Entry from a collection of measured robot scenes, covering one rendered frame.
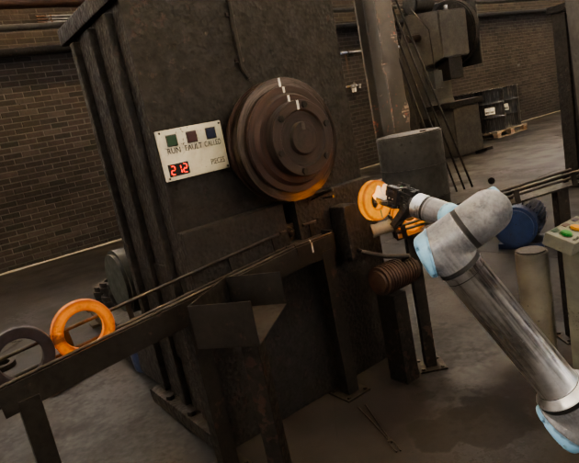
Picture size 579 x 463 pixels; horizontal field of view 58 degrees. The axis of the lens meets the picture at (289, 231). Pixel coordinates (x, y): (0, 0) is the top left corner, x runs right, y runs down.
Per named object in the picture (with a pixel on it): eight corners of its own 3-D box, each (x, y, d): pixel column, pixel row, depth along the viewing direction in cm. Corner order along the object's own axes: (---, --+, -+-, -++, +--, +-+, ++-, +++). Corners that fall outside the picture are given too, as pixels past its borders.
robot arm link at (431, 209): (456, 237, 181) (444, 226, 174) (426, 225, 189) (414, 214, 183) (469, 213, 181) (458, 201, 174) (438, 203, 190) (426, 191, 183)
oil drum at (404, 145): (377, 234, 500) (361, 141, 482) (417, 218, 533) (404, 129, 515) (426, 238, 452) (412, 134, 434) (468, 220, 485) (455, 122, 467)
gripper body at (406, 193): (398, 180, 198) (424, 189, 189) (396, 202, 202) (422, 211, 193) (384, 185, 194) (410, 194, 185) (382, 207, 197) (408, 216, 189)
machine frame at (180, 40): (150, 399, 261) (49, 31, 226) (314, 319, 321) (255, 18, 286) (221, 457, 202) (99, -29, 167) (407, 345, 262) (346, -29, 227)
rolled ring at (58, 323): (95, 369, 164) (92, 366, 167) (126, 315, 169) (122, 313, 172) (39, 345, 155) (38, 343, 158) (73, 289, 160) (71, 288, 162)
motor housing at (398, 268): (383, 380, 233) (363, 266, 223) (415, 360, 246) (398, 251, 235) (405, 389, 223) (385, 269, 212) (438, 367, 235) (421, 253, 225)
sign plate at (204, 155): (165, 182, 189) (153, 132, 186) (227, 167, 204) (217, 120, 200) (168, 182, 187) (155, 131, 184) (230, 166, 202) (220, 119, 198)
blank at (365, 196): (353, 187, 200) (359, 187, 198) (380, 175, 209) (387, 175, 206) (363, 226, 204) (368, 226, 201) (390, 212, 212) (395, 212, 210)
